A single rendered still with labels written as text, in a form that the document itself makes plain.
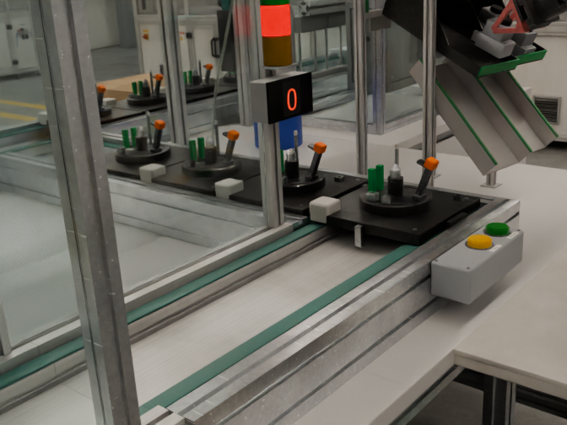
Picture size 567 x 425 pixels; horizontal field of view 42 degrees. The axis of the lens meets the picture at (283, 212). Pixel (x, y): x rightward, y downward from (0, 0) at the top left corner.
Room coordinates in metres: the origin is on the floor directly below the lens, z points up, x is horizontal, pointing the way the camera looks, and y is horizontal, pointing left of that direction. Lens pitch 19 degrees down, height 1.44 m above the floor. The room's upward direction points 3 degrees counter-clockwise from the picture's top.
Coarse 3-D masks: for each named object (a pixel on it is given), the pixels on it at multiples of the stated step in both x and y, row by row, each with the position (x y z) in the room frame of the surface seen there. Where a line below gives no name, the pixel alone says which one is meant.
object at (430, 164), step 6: (420, 162) 1.32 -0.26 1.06; (426, 162) 1.31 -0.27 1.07; (432, 162) 1.31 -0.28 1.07; (438, 162) 1.31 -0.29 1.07; (426, 168) 1.32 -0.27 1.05; (432, 168) 1.31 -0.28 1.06; (426, 174) 1.32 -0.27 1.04; (420, 180) 1.32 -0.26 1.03; (426, 180) 1.32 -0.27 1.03; (420, 186) 1.32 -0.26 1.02; (426, 186) 1.33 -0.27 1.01; (420, 192) 1.32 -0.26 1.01
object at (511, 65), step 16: (400, 0) 1.63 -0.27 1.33; (416, 0) 1.60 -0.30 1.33; (448, 0) 1.69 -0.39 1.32; (464, 0) 1.66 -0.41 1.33; (400, 16) 1.63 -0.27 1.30; (416, 16) 1.60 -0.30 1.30; (448, 16) 1.69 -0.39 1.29; (464, 16) 1.66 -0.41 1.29; (416, 32) 1.60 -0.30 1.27; (448, 32) 1.65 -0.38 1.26; (464, 32) 1.66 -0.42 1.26; (448, 48) 1.53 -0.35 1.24; (464, 48) 1.59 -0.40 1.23; (480, 48) 1.61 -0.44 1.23; (464, 64) 1.50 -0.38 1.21; (480, 64) 1.53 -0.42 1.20; (496, 64) 1.50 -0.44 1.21; (512, 64) 1.54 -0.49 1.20
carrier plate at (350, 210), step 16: (352, 192) 1.46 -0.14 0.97; (432, 192) 1.43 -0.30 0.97; (448, 192) 1.42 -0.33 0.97; (352, 208) 1.36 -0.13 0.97; (432, 208) 1.33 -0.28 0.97; (448, 208) 1.33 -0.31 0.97; (464, 208) 1.33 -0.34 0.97; (336, 224) 1.31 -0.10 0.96; (352, 224) 1.29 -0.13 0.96; (368, 224) 1.27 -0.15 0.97; (384, 224) 1.26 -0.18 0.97; (400, 224) 1.25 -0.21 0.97; (416, 224) 1.25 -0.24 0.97; (432, 224) 1.25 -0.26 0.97; (400, 240) 1.22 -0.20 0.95; (416, 240) 1.20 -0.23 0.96
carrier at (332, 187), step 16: (288, 160) 1.53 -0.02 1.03; (288, 176) 1.52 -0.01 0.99; (304, 176) 1.52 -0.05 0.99; (320, 176) 1.52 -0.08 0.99; (352, 176) 1.57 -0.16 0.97; (288, 192) 1.46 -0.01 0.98; (304, 192) 1.47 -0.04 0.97; (320, 192) 1.47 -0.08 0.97; (336, 192) 1.46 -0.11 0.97; (288, 208) 1.39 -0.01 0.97; (304, 208) 1.37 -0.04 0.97
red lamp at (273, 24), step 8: (264, 8) 1.28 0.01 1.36; (272, 8) 1.27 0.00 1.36; (280, 8) 1.27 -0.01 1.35; (288, 8) 1.29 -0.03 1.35; (264, 16) 1.28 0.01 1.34; (272, 16) 1.27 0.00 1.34; (280, 16) 1.27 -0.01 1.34; (288, 16) 1.29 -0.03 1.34; (264, 24) 1.28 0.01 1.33; (272, 24) 1.27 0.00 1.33; (280, 24) 1.27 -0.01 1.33; (288, 24) 1.28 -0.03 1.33; (264, 32) 1.28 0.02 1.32; (272, 32) 1.27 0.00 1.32; (280, 32) 1.27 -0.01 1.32; (288, 32) 1.28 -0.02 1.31
